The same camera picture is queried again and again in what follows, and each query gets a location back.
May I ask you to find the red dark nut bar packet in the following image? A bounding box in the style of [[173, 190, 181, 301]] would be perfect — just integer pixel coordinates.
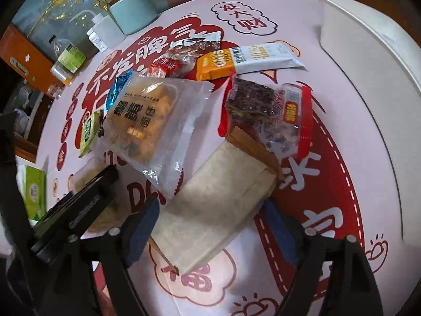
[[217, 72, 314, 159]]

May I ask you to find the clear packet brown snack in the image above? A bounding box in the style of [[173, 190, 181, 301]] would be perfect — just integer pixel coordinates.
[[166, 31, 222, 73]]

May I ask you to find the small white pill bottle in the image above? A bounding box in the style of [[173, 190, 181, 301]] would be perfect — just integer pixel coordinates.
[[86, 28, 109, 52]]

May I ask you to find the small red candy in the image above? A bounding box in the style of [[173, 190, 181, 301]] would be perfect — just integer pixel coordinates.
[[148, 57, 180, 78]]

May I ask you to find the green label plastic bottle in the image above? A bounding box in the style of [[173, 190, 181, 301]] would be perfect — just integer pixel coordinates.
[[49, 36, 87, 81]]

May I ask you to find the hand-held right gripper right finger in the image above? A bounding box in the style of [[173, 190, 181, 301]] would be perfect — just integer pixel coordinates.
[[263, 199, 384, 316]]

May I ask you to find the tiny clear glass jar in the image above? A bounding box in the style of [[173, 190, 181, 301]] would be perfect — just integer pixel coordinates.
[[46, 82, 64, 101]]

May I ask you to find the white squeeze bottle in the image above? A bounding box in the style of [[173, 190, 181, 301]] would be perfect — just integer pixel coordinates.
[[71, 10, 124, 51]]

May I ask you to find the green white tissue box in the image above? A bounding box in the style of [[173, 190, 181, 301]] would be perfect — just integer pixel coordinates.
[[16, 165, 47, 221]]

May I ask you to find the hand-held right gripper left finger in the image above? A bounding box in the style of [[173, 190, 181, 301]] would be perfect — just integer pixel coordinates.
[[33, 198, 161, 316]]

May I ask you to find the teal ceramic canister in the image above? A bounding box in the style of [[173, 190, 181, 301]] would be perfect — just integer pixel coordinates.
[[108, 0, 158, 36]]

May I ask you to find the small blue candy packet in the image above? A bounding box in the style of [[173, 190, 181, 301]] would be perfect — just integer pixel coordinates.
[[104, 70, 135, 114]]

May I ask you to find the orange white oat bar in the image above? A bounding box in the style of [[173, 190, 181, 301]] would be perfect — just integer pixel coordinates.
[[196, 43, 308, 81]]

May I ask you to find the clear egg yolk pastry packet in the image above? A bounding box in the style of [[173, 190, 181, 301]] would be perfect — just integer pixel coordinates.
[[95, 71, 214, 200]]

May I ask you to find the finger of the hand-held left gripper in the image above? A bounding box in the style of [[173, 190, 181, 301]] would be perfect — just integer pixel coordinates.
[[31, 164, 119, 260]]

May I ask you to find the white plastic storage bin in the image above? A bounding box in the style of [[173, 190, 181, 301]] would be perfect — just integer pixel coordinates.
[[320, 0, 421, 247]]

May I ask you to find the brown kraft paper packet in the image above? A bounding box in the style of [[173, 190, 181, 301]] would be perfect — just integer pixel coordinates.
[[148, 128, 285, 277]]

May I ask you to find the small green snack packet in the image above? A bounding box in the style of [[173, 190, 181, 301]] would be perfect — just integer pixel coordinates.
[[78, 110, 102, 159]]

